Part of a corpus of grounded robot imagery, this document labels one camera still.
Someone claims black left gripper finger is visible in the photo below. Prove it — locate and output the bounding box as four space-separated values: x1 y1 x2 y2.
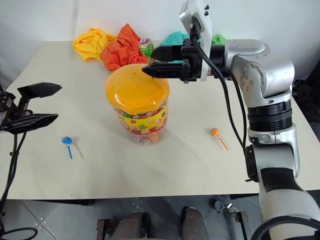
16 82 63 101
0 113 59 134

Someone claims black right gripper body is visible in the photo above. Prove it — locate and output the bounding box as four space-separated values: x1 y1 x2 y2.
179 39 203 84

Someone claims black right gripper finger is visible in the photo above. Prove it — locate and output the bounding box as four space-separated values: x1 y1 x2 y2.
141 62 186 80
151 44 185 62

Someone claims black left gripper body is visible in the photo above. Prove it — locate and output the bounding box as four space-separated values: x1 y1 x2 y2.
0 91 34 125

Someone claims lollipop jar with orange lid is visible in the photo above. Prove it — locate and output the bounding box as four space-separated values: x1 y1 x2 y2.
104 63 171 146

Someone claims teal cloth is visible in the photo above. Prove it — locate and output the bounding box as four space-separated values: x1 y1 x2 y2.
161 31 191 65

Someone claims green wrapped lollipop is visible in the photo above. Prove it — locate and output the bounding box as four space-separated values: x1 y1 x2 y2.
138 37 154 64

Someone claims green cloth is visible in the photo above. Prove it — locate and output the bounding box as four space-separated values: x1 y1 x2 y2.
211 33 229 46

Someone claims blue wrapped lollipop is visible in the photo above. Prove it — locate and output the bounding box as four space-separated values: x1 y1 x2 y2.
61 136 75 160

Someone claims orange cloth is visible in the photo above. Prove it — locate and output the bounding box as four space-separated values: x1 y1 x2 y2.
100 23 149 73

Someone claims yellow cloth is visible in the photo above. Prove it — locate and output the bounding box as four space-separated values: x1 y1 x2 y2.
72 27 118 63

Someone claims orange wrapped lollipop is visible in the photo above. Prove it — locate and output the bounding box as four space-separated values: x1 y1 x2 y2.
210 127 230 151

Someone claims black object beside table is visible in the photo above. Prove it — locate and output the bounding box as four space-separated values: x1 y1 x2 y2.
292 63 320 123

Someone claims black caster wheel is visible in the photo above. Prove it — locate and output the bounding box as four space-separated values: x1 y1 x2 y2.
212 198 227 214

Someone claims dark rounded shape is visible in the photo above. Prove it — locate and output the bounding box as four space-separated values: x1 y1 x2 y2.
116 211 151 240
180 207 210 240

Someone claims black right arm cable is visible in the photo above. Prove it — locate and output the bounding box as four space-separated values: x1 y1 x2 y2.
188 23 248 153

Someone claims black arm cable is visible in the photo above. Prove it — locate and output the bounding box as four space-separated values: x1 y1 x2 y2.
0 129 28 217
188 23 248 153

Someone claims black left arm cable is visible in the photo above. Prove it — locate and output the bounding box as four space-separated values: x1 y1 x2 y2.
0 129 28 217

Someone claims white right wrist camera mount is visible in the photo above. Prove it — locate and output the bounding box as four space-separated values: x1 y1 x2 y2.
178 0 214 82

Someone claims black floor cable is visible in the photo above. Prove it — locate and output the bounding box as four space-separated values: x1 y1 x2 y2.
0 226 39 240

